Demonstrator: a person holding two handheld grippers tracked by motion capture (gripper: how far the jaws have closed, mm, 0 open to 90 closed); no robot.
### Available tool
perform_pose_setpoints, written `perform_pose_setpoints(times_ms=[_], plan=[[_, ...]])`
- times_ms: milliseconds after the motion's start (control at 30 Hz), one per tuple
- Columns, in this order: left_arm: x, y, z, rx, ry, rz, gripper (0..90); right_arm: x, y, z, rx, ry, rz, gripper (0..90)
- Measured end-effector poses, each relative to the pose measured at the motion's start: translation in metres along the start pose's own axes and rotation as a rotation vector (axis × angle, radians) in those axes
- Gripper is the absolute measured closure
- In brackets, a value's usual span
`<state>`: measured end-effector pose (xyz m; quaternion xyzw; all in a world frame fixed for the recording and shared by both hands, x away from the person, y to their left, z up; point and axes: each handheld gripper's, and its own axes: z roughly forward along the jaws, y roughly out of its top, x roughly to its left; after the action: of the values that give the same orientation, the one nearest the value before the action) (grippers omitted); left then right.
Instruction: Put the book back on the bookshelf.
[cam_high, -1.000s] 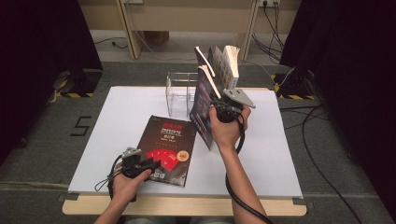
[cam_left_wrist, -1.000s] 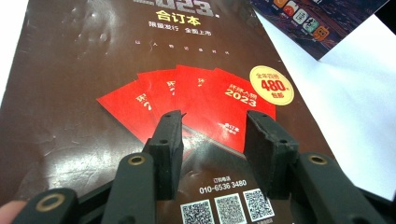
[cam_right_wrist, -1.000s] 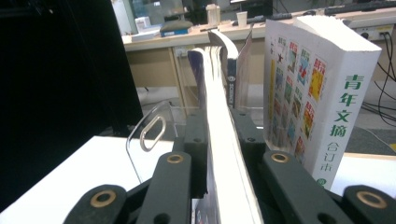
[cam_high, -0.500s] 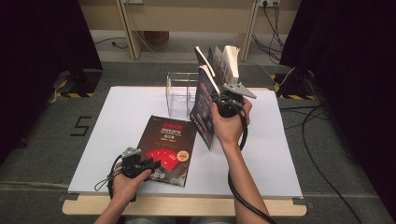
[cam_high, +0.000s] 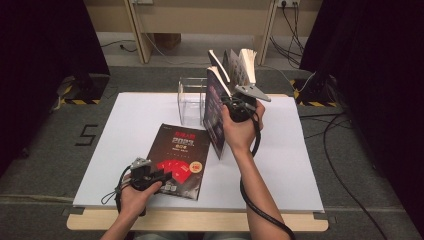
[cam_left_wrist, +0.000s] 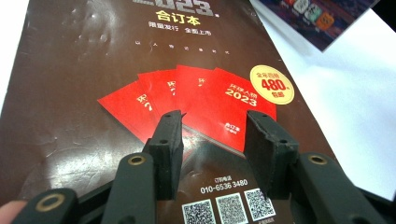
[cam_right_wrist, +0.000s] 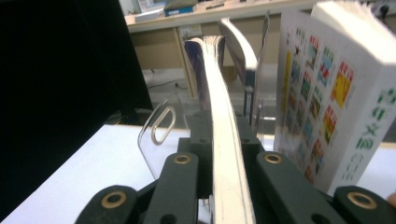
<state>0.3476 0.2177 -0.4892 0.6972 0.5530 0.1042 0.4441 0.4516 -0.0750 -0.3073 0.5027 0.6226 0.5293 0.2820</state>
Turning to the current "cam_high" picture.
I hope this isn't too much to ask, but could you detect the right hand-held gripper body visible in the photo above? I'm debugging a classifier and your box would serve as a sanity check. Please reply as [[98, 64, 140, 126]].
[[221, 84, 272, 124]]

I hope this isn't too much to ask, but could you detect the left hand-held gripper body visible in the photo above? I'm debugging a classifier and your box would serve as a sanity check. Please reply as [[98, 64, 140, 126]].
[[129, 157, 158, 192]]

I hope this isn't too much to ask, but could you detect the purple magazine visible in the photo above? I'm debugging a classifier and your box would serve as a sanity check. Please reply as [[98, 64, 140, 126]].
[[202, 49, 234, 161]]

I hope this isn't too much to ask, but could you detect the black and red magazine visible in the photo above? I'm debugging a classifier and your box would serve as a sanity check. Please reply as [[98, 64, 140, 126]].
[[145, 123, 211, 202]]

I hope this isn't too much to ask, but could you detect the clear acrylic book rack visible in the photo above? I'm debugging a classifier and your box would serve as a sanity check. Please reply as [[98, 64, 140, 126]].
[[176, 77, 209, 127]]

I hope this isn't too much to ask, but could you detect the white book with picture grid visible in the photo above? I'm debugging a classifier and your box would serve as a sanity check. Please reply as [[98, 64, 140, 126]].
[[222, 48, 258, 96]]

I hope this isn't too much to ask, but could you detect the person's left hand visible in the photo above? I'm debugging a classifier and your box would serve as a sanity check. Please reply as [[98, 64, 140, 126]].
[[119, 181, 163, 222]]

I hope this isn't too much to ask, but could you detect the person's right hand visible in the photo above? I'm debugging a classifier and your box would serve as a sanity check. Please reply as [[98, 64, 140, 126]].
[[219, 99, 266, 157]]

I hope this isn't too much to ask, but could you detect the white table sheet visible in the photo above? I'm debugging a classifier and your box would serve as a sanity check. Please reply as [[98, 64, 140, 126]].
[[72, 92, 325, 213]]

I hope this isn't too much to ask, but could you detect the black stand base hazard tape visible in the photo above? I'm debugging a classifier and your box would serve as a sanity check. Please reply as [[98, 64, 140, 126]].
[[289, 73, 339, 108], [59, 73, 111, 106]]

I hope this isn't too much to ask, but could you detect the beige desk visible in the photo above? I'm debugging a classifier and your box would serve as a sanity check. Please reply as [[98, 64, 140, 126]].
[[83, 0, 324, 66]]

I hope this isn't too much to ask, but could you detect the black curtain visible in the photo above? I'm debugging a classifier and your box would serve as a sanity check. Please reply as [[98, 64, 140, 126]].
[[299, 0, 424, 231], [0, 0, 111, 178]]

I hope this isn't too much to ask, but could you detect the right hand-held gripper cable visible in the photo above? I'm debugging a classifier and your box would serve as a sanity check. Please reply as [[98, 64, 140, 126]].
[[239, 109, 297, 240]]

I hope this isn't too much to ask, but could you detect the thin white cable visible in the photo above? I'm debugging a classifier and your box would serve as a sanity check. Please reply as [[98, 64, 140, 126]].
[[133, 3, 317, 94]]

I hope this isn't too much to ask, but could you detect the black floor cable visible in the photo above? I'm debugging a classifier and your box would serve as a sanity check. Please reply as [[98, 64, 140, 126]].
[[298, 112, 354, 139], [321, 113, 389, 240]]

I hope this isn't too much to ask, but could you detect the black power cables bundle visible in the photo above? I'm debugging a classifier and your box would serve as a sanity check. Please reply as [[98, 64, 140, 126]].
[[269, 0, 306, 68]]

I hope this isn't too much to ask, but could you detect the black cable with plug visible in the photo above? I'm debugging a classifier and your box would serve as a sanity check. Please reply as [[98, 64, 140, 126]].
[[100, 39, 138, 54]]

